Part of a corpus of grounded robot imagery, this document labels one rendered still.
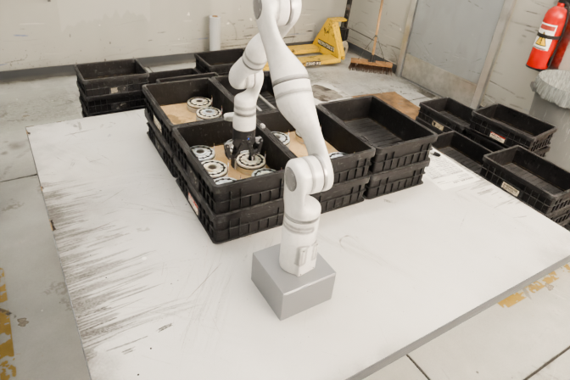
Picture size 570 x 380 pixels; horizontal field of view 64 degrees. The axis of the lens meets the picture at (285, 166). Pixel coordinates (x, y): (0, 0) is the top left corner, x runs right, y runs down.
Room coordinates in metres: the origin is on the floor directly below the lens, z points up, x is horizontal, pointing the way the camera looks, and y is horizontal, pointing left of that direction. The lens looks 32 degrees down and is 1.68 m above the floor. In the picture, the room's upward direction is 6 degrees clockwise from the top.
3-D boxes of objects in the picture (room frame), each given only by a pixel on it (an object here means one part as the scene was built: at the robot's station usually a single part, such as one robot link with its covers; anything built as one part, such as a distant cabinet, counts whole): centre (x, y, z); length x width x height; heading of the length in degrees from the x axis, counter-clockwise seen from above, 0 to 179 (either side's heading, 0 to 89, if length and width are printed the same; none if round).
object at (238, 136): (1.31, 0.15, 0.96); 0.08 x 0.08 x 0.09
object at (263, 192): (1.29, 0.17, 0.87); 0.40 x 0.30 x 0.11; 32
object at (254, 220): (1.29, 0.17, 0.76); 0.40 x 0.30 x 0.12; 32
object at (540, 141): (2.51, -1.33, 0.37); 0.42 x 0.34 x 0.46; 34
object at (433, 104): (2.84, -1.11, 0.31); 0.40 x 0.30 x 0.34; 34
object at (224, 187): (1.29, 0.17, 0.92); 0.40 x 0.30 x 0.02; 32
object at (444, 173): (1.69, -0.64, 0.70); 0.33 x 0.23 x 0.01; 34
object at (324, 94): (2.38, -0.16, 0.71); 0.22 x 0.19 x 0.01; 34
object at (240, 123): (1.33, 0.15, 1.03); 0.11 x 0.09 x 0.06; 31
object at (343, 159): (1.45, -0.08, 0.92); 0.40 x 0.30 x 0.02; 32
